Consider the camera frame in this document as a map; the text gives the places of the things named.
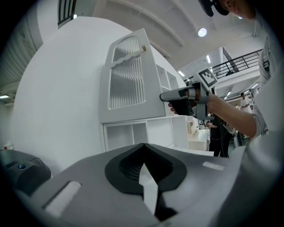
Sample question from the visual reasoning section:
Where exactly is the white shelf unit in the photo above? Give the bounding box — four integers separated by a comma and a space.
99, 28, 189, 153

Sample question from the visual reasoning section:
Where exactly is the person's head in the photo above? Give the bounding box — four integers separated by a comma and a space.
221, 0, 257, 21

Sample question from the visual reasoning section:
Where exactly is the person's right forearm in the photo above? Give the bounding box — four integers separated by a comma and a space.
207, 92, 259, 138

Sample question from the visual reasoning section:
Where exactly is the person's grey jacket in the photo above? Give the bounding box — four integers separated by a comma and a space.
230, 11, 284, 227

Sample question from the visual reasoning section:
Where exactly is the person's right hand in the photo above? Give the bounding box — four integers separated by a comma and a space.
168, 102, 178, 115

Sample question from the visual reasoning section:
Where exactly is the black balcony railing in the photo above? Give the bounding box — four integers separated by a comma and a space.
208, 49, 264, 79
57, 0, 77, 25

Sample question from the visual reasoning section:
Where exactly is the white vanity dresser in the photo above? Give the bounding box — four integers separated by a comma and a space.
188, 116, 211, 151

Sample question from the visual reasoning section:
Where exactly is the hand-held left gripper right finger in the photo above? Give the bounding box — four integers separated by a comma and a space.
144, 143, 236, 227

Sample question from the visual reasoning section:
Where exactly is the ribbed glass cabinet door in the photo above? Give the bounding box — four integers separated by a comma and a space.
99, 28, 167, 123

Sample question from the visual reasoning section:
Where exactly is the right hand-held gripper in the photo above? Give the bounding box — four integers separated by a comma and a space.
159, 68, 218, 120

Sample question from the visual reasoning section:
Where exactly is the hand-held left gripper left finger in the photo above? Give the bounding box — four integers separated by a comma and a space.
15, 143, 161, 227

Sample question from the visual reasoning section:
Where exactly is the black head-worn camera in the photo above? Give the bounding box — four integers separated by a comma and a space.
198, 0, 229, 17

